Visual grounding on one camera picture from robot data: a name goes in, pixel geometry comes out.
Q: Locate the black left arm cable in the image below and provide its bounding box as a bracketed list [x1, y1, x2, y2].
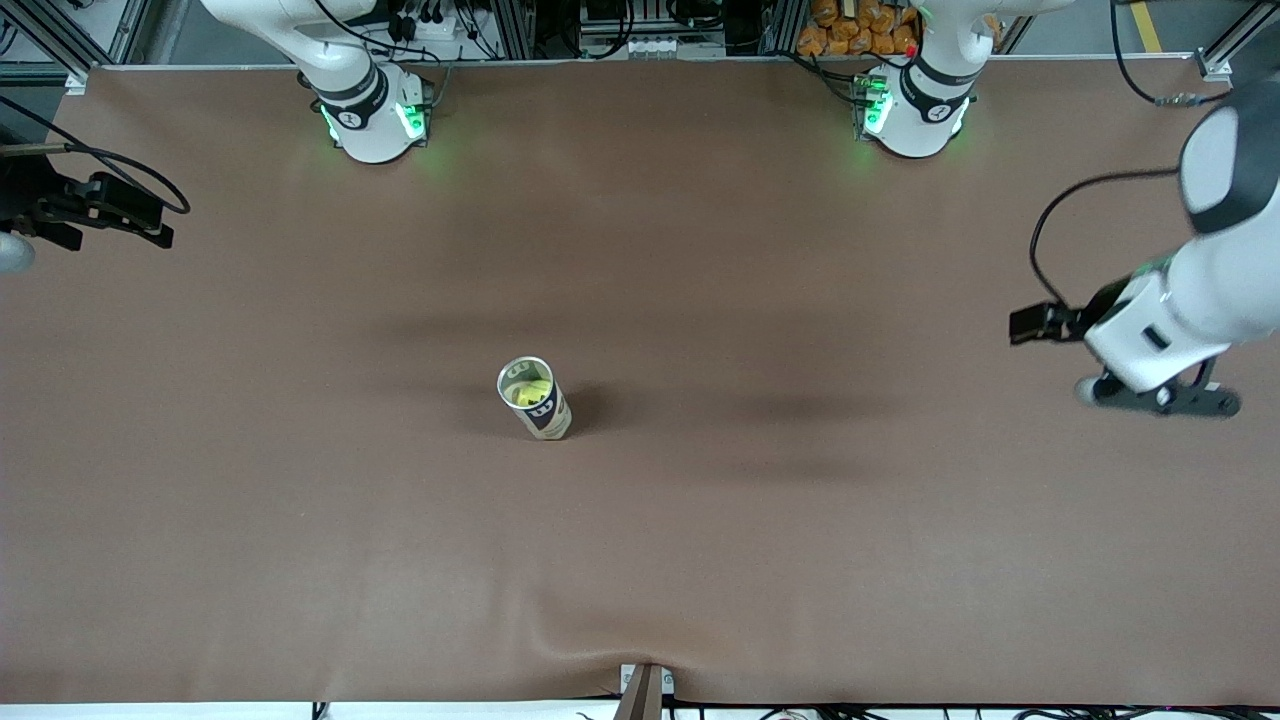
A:
[1028, 0, 1233, 306]

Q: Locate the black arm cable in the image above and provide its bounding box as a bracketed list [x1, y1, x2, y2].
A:
[1028, 0, 1233, 306]
[0, 93, 192, 217]

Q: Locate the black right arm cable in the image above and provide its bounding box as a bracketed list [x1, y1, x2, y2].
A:
[0, 93, 192, 217]

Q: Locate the aluminium frame profile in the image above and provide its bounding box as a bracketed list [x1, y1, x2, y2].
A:
[760, 0, 807, 57]
[490, 0, 537, 59]
[1195, 0, 1280, 81]
[0, 0, 151, 83]

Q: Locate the black electronics box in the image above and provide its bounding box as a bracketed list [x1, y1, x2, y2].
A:
[580, 0, 726, 37]

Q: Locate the clear tennis ball can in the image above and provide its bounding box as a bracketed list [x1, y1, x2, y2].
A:
[496, 356, 574, 442]

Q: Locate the bag of orange items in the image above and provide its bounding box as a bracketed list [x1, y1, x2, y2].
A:
[797, 0, 923, 57]

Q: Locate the grey metal post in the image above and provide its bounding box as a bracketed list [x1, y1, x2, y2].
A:
[614, 663, 677, 720]

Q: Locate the brown table mat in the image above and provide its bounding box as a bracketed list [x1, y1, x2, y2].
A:
[0, 57, 1280, 707]

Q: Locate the white power strip with plugs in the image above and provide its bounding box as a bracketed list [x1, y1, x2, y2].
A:
[388, 0, 483, 46]

